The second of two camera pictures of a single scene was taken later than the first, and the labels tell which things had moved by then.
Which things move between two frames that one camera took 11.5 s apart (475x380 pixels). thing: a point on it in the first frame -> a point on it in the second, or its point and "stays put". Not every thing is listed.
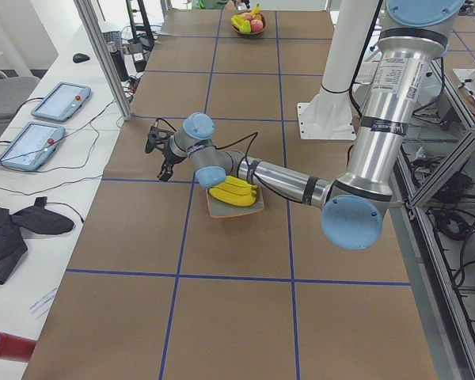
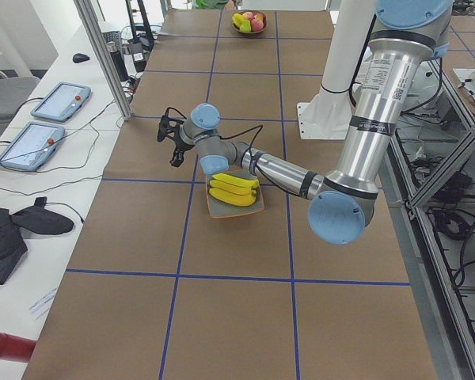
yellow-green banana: x=239 y=182 stays put
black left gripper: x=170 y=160 -> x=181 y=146
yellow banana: x=238 y=188 stays put
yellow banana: x=233 y=198 stays put
